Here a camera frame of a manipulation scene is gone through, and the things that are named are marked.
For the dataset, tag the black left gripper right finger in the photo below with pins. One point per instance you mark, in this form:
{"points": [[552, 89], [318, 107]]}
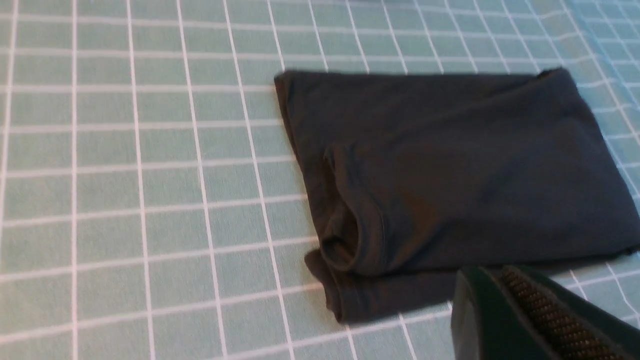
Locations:
{"points": [[571, 326]]}

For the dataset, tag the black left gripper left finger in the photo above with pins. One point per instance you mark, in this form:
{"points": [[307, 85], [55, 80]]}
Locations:
{"points": [[486, 324]]}

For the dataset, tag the dark gray long-sleeved shirt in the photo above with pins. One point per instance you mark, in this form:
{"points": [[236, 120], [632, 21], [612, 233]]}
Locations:
{"points": [[410, 178]]}

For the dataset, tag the green checkered tablecloth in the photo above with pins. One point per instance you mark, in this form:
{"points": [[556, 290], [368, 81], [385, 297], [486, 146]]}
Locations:
{"points": [[151, 206]]}

